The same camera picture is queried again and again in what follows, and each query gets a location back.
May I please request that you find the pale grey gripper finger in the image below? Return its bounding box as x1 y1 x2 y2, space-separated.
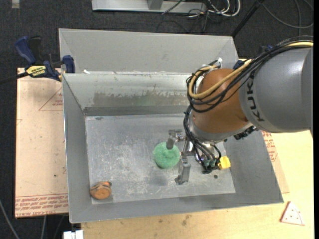
165 129 183 150
174 156 192 186

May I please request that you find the green round sponge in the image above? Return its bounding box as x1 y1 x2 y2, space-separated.
152 141 181 169

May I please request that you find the yellow small block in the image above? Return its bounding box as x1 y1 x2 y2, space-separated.
218 155 231 170

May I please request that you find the grey metal bin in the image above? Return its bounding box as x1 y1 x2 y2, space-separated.
58 28 285 224

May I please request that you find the orange toy food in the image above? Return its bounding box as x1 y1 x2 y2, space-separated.
89 181 113 201

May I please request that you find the pink triangular sanding pad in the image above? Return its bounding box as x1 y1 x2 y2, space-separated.
279 201 306 226

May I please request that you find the brown cardboard board red print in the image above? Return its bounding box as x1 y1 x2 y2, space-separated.
14 67 290 219

